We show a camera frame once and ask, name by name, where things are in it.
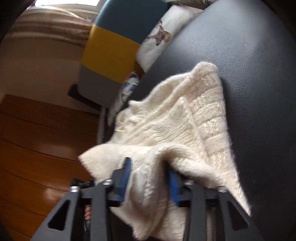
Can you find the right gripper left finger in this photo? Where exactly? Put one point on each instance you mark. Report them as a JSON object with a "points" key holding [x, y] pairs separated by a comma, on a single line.
{"points": [[86, 207]]}

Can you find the white deer print pillow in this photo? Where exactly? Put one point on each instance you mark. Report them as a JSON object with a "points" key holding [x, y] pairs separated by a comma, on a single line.
{"points": [[167, 28]]}

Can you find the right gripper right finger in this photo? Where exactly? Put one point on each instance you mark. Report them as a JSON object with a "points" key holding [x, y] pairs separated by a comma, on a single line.
{"points": [[211, 212]]}

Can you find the cream knitted sweater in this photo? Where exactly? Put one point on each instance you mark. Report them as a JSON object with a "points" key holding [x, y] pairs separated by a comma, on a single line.
{"points": [[182, 122]]}

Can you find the beige striped curtain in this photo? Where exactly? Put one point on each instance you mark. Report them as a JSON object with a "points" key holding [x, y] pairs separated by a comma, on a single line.
{"points": [[49, 22]]}

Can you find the blue white patterned cloth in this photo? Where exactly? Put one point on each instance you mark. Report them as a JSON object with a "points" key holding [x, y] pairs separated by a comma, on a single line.
{"points": [[107, 116]]}

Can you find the blue yellow grey chair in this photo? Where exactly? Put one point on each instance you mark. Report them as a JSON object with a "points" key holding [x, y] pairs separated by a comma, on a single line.
{"points": [[109, 54]]}

